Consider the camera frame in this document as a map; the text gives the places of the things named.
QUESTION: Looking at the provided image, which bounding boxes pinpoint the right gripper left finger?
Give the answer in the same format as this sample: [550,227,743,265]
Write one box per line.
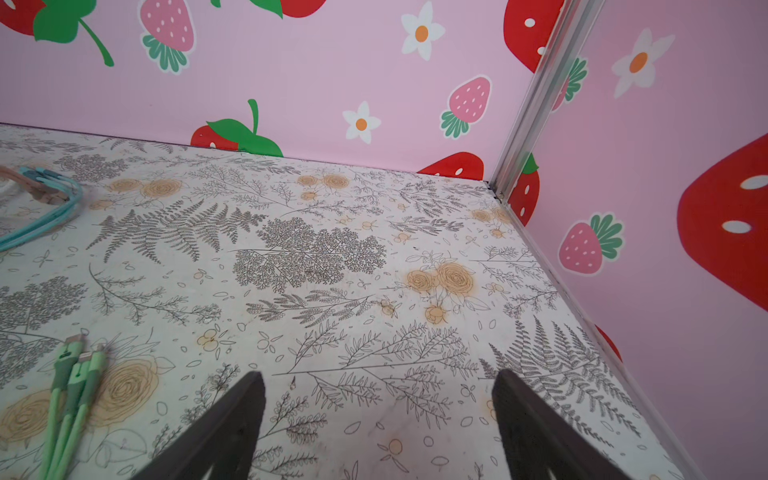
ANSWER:
[134,371,266,480]

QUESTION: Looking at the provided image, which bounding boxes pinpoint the tangled charging cables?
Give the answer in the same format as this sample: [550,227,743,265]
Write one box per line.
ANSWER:
[0,164,112,480]

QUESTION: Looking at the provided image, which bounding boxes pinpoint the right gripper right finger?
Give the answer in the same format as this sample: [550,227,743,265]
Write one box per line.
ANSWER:
[492,369,627,480]

